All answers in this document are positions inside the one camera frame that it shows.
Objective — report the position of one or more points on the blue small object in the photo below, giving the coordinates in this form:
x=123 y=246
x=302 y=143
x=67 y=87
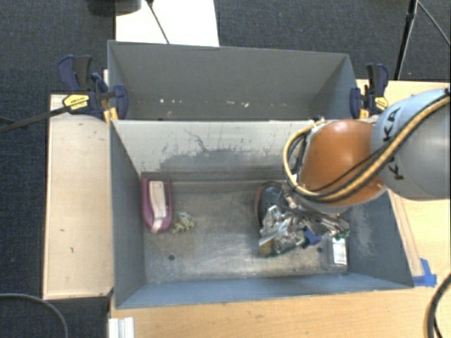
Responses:
x=311 y=238

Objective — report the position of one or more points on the crumpled silver foil packet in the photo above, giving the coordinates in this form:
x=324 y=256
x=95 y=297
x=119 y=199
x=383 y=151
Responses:
x=280 y=231

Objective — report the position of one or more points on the dark round object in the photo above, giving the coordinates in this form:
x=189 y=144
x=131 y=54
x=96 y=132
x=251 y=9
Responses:
x=269 y=197

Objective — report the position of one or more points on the yellow-green crumpled lump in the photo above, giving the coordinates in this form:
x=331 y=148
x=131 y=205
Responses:
x=183 y=223

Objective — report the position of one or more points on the grey metal bin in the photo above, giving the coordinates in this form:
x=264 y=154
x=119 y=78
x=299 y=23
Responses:
x=225 y=83

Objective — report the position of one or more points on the pale wood flat board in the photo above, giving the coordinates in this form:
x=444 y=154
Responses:
x=77 y=203

